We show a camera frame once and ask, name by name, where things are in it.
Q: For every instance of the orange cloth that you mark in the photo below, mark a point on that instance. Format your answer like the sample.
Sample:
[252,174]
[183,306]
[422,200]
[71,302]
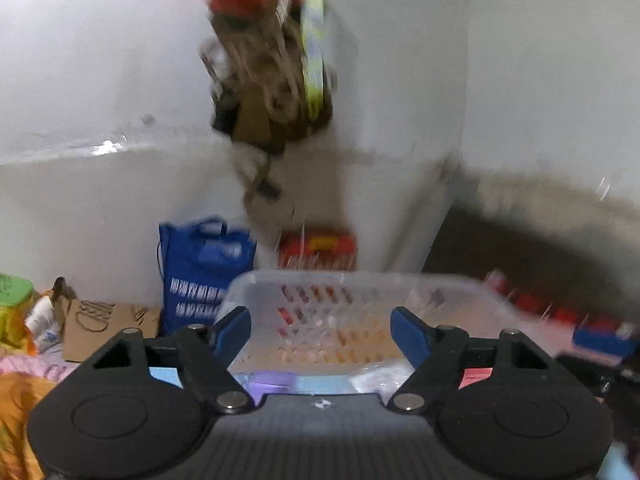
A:
[20,420]

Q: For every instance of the blue tote bag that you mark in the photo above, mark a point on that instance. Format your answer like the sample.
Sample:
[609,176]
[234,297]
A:
[195,270]

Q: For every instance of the purple blue packet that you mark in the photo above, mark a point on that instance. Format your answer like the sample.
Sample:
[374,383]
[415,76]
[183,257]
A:
[285,382]

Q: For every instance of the green lidded container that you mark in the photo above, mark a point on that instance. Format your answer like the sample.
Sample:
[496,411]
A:
[12,290]

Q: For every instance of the white packet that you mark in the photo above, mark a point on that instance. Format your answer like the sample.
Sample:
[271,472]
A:
[45,322]

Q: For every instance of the pink cloth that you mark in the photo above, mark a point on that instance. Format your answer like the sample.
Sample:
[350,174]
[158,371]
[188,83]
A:
[30,362]

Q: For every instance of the row of red packets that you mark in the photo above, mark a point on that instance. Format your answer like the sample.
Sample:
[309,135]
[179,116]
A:
[530,302]

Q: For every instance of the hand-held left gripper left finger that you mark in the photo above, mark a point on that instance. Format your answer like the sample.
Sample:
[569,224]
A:
[235,331]

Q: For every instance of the brown paper bag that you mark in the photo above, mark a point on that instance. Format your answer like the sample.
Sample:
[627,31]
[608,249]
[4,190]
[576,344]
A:
[105,325]

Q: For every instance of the clear plastic basket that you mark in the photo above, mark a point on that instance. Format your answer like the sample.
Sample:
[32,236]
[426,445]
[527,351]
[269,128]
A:
[320,320]

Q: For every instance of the yellow-green folded umbrella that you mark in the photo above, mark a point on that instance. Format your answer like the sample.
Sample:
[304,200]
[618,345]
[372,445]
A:
[313,35]

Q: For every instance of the blue box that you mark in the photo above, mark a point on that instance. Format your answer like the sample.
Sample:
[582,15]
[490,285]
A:
[605,337]

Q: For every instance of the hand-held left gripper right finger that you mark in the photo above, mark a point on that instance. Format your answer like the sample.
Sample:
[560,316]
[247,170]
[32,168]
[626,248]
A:
[407,332]

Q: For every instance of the red box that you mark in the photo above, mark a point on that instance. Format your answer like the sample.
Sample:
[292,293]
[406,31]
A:
[320,250]

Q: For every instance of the brown hanging bag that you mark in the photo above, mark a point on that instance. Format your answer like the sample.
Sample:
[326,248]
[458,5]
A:
[260,105]

